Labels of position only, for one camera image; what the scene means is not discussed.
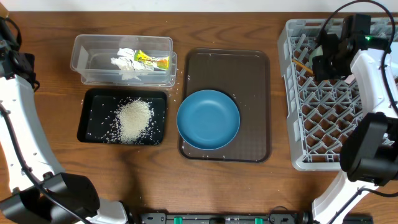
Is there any wooden chopstick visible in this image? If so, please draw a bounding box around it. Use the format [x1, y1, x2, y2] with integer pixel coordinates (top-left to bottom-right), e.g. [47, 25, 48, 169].
[292, 58, 314, 75]

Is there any light blue bowl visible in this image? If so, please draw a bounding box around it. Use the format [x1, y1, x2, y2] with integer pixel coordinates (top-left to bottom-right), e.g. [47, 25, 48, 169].
[389, 42, 398, 78]

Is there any white tissue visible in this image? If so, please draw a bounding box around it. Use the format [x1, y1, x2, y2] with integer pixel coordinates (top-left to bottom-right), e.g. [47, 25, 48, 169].
[132, 60, 154, 71]
[111, 48, 136, 80]

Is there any white rice pile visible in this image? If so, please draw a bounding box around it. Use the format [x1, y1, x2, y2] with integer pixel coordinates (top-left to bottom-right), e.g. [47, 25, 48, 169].
[86, 96, 165, 146]

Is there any dark blue plate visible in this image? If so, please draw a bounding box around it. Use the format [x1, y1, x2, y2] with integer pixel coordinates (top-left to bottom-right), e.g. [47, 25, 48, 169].
[177, 90, 241, 151]

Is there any green yellow snack wrapper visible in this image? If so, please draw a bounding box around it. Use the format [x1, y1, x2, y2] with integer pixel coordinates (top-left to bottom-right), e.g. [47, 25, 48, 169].
[134, 50, 170, 70]

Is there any mint green bowl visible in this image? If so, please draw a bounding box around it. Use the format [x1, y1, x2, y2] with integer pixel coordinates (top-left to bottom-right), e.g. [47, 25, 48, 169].
[308, 45, 323, 67]

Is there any pink cup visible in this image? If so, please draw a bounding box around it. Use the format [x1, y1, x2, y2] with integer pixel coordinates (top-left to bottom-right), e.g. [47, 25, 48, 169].
[344, 74, 355, 85]

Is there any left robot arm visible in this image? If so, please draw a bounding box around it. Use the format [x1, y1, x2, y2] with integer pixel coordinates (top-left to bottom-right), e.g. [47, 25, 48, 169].
[1, 37, 128, 223]

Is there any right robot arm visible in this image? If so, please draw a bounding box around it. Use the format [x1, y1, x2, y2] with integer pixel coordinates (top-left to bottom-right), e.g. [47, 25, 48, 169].
[311, 31, 397, 223]

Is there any grey dishwasher rack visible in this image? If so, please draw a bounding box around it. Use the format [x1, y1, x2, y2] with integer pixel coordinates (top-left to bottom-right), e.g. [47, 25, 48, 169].
[277, 17, 397, 171]

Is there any clear plastic bin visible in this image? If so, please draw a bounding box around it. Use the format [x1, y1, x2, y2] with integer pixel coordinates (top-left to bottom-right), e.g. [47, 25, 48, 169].
[70, 34, 177, 87]

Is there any brown serving tray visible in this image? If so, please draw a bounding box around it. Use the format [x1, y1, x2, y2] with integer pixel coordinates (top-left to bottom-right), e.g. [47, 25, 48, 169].
[178, 49, 272, 163]

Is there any black plastic tray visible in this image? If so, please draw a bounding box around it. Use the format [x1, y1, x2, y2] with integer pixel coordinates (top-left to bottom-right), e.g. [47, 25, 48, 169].
[77, 88, 167, 145]

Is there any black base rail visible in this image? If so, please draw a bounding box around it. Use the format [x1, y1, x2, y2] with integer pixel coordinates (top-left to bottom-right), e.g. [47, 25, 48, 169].
[138, 205, 374, 224]

